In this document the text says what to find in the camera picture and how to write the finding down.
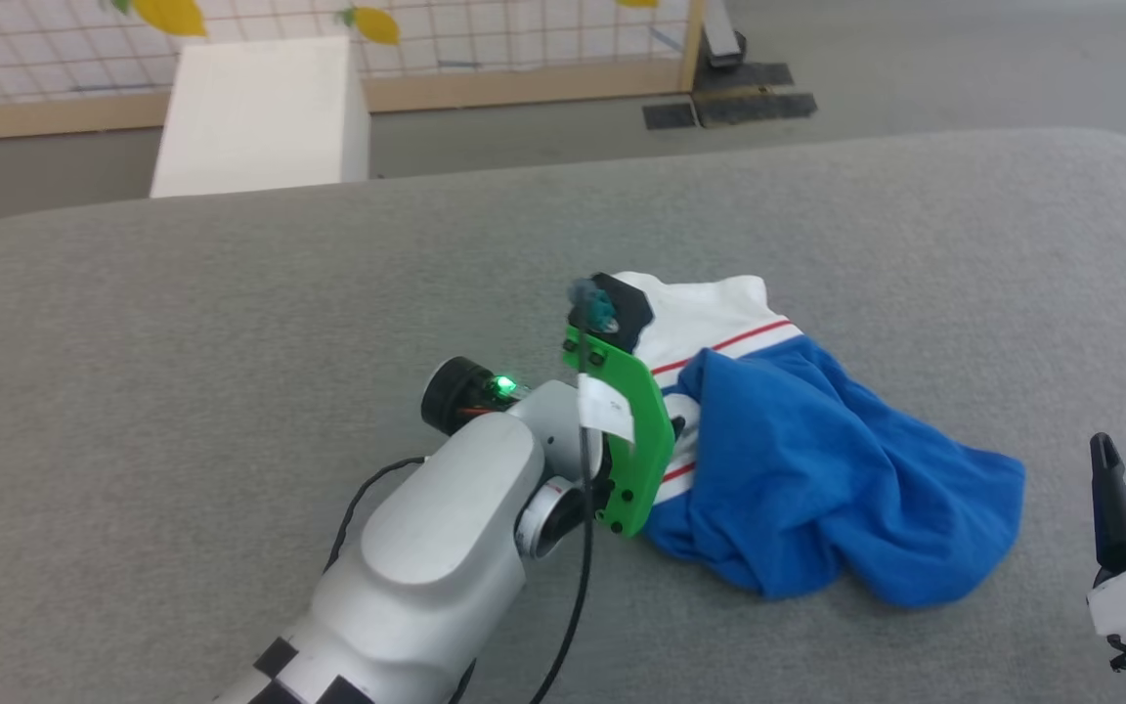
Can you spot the yellow lemon decoration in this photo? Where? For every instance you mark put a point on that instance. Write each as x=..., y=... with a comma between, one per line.
x=375, y=24
x=172, y=15
x=637, y=3

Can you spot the small black floor mat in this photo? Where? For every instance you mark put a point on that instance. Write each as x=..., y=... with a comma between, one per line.
x=671, y=116

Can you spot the white and black stand foot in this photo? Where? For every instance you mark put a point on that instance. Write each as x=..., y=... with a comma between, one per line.
x=722, y=39

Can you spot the blue and white shirt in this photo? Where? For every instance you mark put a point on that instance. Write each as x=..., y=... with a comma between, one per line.
x=798, y=469

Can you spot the large black floor mat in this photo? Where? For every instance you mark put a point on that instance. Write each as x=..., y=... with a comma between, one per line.
x=754, y=98

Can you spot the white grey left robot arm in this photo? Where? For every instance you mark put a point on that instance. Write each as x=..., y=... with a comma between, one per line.
x=446, y=508

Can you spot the wooden framed mesh fence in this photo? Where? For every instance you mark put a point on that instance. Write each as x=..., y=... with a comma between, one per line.
x=524, y=83

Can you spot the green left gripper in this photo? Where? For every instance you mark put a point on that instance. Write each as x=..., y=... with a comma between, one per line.
x=649, y=430

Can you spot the white box cabinet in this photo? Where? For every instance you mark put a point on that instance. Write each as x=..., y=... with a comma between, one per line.
x=260, y=117

